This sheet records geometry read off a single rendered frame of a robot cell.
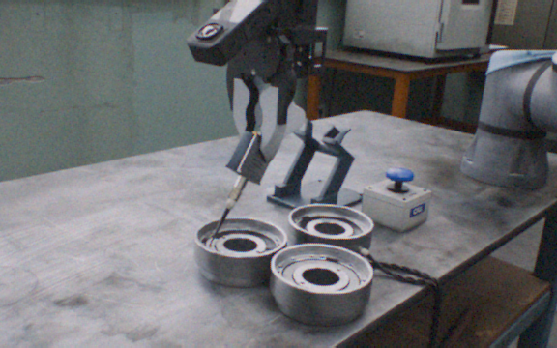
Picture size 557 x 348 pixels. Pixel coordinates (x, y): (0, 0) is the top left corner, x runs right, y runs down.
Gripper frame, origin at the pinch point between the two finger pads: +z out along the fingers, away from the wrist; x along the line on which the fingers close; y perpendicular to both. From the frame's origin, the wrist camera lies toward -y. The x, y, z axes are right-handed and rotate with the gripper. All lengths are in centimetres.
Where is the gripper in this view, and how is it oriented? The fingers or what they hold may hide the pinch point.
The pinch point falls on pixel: (255, 149)
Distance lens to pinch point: 66.0
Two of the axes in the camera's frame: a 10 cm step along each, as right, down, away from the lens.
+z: -0.6, 9.5, 3.1
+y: 6.8, -1.9, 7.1
